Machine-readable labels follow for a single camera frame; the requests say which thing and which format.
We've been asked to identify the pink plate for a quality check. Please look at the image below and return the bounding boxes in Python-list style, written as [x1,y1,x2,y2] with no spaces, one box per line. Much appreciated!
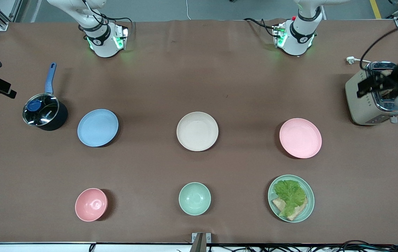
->
[279,118,322,159]

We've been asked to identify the blue plate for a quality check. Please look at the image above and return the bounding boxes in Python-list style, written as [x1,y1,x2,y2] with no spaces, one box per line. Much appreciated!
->
[77,109,119,147]

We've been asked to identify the beige toaster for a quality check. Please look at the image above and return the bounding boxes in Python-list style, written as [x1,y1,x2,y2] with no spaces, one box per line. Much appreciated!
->
[345,62,398,126]

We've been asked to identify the white power plug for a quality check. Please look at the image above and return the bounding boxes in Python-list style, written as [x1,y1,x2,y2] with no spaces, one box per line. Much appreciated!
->
[346,56,371,65]

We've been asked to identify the glass saucepan lid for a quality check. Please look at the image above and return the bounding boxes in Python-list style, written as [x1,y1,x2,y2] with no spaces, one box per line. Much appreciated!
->
[23,93,60,126]

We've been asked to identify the green plate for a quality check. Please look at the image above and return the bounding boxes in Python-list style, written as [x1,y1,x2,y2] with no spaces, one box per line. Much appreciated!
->
[268,175,315,223]

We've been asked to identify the green lettuce leaf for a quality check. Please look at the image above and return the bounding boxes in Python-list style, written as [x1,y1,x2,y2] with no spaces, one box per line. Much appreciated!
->
[273,180,307,217]

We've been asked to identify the pink bowl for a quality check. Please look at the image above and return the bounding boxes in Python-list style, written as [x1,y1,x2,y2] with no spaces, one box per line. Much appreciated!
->
[75,188,108,222]

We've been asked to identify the brown bread slice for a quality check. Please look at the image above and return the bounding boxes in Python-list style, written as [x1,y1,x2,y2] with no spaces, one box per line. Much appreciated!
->
[272,197,308,221]

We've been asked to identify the beige plate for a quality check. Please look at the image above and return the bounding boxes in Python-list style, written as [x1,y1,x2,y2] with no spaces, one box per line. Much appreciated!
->
[177,112,219,152]

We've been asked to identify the green bowl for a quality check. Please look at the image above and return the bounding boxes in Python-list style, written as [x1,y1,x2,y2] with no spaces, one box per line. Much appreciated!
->
[179,182,211,216]

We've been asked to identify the black toaster cable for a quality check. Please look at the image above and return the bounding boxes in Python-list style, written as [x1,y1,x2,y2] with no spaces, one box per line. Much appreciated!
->
[359,26,398,70]

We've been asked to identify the dark saucepan with blue handle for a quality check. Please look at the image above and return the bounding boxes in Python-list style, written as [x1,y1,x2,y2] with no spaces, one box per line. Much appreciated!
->
[22,62,69,132]

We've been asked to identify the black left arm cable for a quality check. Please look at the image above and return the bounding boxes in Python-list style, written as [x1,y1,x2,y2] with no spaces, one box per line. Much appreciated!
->
[243,17,281,37]

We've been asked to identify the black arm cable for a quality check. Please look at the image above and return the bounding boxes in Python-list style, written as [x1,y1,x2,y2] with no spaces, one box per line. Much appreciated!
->
[79,0,133,34]
[243,17,281,37]

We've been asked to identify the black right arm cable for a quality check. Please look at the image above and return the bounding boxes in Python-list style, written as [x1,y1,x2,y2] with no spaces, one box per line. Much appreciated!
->
[79,0,133,34]

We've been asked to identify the black cable bundle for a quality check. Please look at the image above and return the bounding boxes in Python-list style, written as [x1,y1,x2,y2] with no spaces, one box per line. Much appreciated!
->
[206,239,398,252]

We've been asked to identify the metal camera bracket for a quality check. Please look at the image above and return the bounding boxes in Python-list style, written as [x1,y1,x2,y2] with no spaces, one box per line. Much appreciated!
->
[191,232,212,252]

